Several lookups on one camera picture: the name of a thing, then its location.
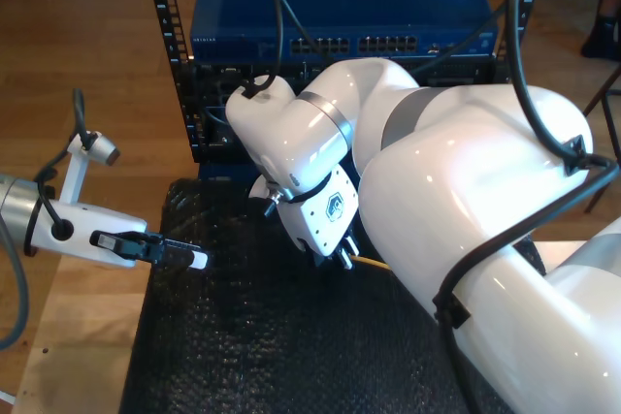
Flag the yellow network cable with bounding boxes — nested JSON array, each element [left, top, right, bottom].
[[351, 253, 392, 271]]

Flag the black bubble wrap mat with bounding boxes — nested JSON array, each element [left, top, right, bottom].
[[118, 176, 549, 414]]

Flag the black rack server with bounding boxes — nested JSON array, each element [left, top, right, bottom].
[[193, 60, 497, 110]]

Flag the black metal chair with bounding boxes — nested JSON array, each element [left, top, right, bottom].
[[583, 64, 621, 214]]

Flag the person's leg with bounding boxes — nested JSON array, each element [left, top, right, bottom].
[[580, 0, 621, 60]]

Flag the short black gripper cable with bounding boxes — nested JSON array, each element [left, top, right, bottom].
[[263, 179, 334, 218], [22, 179, 75, 258]]

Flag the dark rack base plate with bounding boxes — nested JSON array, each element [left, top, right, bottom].
[[197, 161, 266, 185]]

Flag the grey camera cable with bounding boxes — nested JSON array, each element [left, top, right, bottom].
[[33, 87, 96, 182]]

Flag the blue network switch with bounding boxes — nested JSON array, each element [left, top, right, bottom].
[[188, 0, 500, 64]]

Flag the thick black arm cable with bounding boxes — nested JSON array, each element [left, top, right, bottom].
[[240, 0, 615, 414]]

